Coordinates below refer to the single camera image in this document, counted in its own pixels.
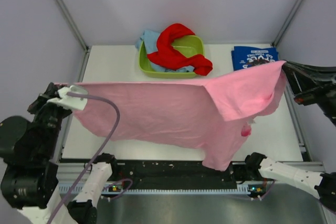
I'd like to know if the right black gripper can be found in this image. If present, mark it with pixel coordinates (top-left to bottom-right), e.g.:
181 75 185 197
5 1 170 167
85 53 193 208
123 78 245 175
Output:
277 58 336 127

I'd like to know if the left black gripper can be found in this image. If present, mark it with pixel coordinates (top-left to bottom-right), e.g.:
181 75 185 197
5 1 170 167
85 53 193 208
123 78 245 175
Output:
27 80 70 157

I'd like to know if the pink t shirt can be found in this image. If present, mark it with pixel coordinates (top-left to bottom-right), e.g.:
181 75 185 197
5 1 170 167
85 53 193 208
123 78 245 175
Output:
73 61 286 170

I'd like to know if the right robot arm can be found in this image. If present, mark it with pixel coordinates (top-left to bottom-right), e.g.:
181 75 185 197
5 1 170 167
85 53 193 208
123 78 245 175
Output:
245 61 335 212

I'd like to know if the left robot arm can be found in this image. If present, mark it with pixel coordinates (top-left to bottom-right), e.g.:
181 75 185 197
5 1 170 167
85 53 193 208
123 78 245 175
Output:
1 83 119 223

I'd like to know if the folded blue printed t shirt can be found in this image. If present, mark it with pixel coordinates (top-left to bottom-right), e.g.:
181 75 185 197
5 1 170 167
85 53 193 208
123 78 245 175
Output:
231 46 279 71

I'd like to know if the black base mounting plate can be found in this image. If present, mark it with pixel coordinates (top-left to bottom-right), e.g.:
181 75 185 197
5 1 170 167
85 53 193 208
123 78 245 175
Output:
109 160 251 189

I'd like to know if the green plastic basin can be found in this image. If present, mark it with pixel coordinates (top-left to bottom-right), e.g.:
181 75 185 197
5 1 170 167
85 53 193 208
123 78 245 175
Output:
136 35 205 79

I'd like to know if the red t shirt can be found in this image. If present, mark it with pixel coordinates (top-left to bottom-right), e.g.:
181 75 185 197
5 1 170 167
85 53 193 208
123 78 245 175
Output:
147 23 213 76

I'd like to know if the light blue t shirt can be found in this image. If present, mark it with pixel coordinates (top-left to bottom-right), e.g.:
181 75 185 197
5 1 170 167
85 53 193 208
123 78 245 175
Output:
135 29 194 72

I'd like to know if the aluminium frame rail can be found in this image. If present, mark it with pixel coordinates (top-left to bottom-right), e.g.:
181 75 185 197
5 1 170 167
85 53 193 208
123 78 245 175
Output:
58 162 326 180

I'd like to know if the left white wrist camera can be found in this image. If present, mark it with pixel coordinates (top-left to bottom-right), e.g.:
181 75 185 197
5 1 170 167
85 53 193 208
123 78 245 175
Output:
47 85 88 111

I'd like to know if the grey slotted cable duct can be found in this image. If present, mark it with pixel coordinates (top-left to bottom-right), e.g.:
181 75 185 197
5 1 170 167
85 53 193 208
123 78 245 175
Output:
59 183 251 195

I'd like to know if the right aluminium corner post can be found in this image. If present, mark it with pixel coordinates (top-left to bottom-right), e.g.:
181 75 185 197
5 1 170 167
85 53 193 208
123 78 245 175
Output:
271 0 306 47

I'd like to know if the aluminium corner post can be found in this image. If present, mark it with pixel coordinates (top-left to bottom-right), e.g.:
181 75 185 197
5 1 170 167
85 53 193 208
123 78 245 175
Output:
271 0 306 47
54 0 89 52

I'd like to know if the left aluminium corner post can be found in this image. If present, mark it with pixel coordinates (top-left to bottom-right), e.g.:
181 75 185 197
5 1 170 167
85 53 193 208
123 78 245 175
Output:
54 0 89 52

